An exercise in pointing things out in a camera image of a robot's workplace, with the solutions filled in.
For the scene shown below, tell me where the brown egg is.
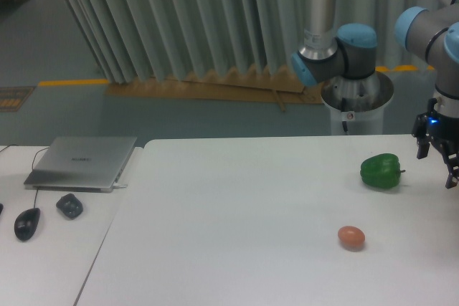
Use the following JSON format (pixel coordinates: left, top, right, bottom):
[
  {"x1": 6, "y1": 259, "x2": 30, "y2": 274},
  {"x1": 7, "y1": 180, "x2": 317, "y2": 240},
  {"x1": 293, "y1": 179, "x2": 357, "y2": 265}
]
[{"x1": 337, "y1": 226, "x2": 366, "y2": 249}]

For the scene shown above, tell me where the black mouse cable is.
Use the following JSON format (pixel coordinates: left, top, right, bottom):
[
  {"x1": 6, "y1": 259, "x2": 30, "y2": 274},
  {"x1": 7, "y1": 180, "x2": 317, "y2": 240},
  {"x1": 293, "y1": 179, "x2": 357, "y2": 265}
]
[{"x1": 0, "y1": 144, "x2": 51, "y2": 210}]

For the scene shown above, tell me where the floor warning sticker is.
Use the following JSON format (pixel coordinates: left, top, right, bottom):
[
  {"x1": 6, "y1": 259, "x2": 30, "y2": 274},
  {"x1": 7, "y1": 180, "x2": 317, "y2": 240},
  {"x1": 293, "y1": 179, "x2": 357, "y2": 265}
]
[{"x1": 0, "y1": 86, "x2": 36, "y2": 113}]

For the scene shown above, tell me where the black computer mouse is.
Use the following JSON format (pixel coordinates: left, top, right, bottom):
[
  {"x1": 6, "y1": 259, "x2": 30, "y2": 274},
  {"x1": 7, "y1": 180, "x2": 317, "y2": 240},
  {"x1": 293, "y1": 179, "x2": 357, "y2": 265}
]
[{"x1": 14, "y1": 208, "x2": 41, "y2": 242}]

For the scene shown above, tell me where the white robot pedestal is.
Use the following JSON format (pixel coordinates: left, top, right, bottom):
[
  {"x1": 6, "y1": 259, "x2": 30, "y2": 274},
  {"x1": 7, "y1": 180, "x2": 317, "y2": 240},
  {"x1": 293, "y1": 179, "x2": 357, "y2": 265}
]
[{"x1": 321, "y1": 72, "x2": 394, "y2": 135}]

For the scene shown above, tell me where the black earbuds case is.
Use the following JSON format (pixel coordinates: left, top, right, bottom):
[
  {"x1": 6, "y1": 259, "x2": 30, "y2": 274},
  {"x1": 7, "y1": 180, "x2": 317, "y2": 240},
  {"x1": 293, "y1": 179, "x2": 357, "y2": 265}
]
[{"x1": 56, "y1": 193, "x2": 84, "y2": 219}]

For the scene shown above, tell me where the silver closed laptop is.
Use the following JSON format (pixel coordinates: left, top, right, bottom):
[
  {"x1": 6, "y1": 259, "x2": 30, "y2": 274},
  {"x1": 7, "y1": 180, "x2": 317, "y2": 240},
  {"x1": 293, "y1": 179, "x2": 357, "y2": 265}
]
[{"x1": 24, "y1": 136, "x2": 137, "y2": 192}]

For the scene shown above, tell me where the green bell pepper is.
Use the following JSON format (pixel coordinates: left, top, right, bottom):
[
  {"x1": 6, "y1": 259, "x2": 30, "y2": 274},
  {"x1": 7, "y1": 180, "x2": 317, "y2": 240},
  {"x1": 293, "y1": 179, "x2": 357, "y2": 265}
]
[{"x1": 360, "y1": 153, "x2": 405, "y2": 189}]

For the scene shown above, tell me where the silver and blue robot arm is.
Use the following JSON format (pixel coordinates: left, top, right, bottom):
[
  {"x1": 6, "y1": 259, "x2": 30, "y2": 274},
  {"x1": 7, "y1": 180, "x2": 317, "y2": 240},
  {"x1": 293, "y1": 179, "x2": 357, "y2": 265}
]
[{"x1": 291, "y1": 0, "x2": 458, "y2": 188}]

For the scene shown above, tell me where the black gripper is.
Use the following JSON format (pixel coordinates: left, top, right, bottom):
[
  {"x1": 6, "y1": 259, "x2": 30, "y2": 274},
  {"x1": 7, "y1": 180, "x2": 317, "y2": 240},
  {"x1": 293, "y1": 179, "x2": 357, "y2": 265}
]
[{"x1": 412, "y1": 97, "x2": 458, "y2": 188}]

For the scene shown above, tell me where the pale green pleated curtain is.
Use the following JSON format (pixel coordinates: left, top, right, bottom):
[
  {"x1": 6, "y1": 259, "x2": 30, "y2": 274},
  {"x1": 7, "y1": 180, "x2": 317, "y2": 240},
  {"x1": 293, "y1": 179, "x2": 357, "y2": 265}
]
[{"x1": 46, "y1": 0, "x2": 459, "y2": 83}]

